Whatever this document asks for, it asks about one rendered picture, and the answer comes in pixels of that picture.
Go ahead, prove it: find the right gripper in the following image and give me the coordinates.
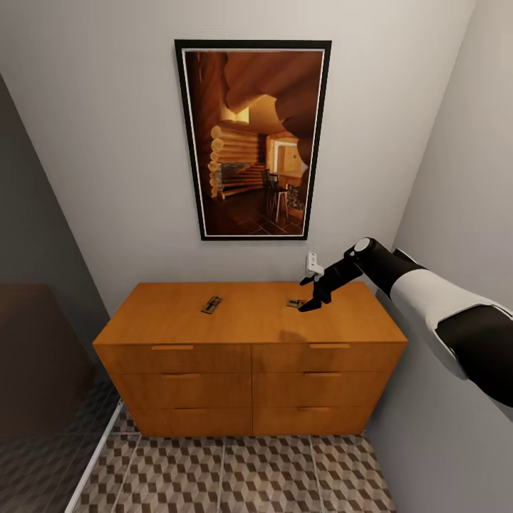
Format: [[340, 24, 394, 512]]
[[298, 263, 348, 312]]

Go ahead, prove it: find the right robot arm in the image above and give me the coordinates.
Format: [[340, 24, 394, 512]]
[[298, 237, 513, 422]]

